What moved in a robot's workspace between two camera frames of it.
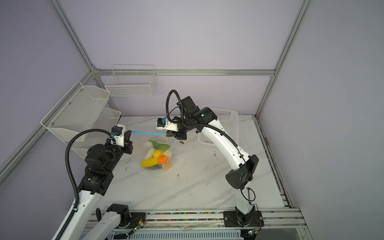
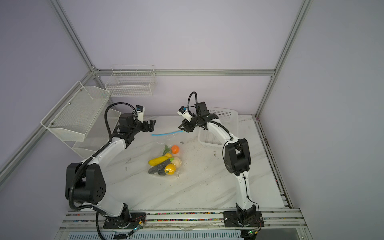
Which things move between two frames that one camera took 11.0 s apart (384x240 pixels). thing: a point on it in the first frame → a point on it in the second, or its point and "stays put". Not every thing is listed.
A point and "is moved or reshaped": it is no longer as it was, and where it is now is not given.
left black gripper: [127, 145] → [145, 123]
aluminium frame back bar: [231, 72] stays put
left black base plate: [136, 218] stays put
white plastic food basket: [228, 118] stays put
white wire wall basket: [132, 80] stays put
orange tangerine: [162, 159] → [175, 149]
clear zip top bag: [158, 153] is moved or reshaped
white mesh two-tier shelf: [82, 108] stays put
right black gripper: [177, 134] → [187, 128]
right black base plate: [231, 219] stays put
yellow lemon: [157, 153] → [170, 169]
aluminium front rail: [283, 219] stays put
